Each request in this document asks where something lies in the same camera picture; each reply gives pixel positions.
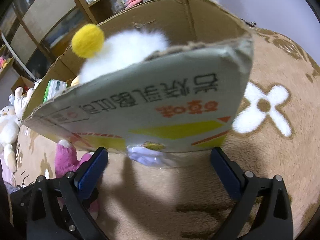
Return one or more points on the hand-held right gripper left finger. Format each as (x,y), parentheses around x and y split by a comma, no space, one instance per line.
(88,173)

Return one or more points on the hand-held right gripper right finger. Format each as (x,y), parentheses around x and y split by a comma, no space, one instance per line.
(226,173)

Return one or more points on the pink plush toy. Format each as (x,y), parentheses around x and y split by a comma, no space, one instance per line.
(65,160)

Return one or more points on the printed cardboard box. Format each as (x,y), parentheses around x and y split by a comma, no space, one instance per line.
(155,102)

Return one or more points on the white fluffy plush yellow pompom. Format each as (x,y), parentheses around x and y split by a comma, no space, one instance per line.
(125,51)

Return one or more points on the large cream plush toy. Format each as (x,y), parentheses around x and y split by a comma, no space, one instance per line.
(8,135)

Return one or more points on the green white packet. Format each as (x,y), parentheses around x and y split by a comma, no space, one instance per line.
(53,90)

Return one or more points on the white pink bunny plush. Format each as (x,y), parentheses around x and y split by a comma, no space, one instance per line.
(23,100)

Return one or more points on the open brown cardboard box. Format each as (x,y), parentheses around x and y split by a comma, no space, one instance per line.
(21,85)

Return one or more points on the wooden figurine shelf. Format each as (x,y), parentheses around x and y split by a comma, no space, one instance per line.
(5,63)

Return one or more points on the metal door stopper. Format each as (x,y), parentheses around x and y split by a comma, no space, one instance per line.
(253,23)

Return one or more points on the wooden wardrobe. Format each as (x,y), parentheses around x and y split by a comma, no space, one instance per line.
(42,17)

